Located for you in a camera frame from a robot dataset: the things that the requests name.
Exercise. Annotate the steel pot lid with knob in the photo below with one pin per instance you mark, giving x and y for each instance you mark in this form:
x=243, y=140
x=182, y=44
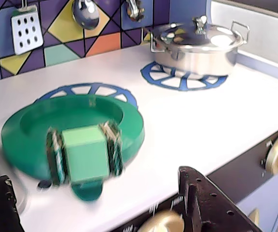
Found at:
x=216, y=39

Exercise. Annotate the green plastic plate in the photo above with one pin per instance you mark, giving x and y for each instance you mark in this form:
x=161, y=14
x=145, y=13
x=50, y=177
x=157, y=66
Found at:
x=32, y=145

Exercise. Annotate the white slotted spatula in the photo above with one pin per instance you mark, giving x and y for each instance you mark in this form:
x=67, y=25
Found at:
x=26, y=31

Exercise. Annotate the small black round button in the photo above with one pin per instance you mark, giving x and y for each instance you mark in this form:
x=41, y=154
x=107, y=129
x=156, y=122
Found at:
x=44, y=184

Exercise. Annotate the stainless steel pot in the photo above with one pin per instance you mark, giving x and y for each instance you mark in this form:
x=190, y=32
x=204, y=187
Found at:
x=197, y=60

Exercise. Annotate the dark stove control panel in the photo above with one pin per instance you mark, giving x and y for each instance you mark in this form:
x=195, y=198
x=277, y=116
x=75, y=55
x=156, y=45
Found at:
x=238, y=174

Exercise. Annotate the shiny steel hanging utensil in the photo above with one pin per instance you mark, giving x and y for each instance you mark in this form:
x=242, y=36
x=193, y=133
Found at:
x=134, y=12

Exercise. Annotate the shiny steel ladle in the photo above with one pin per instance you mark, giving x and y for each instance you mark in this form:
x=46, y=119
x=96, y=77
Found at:
x=86, y=14

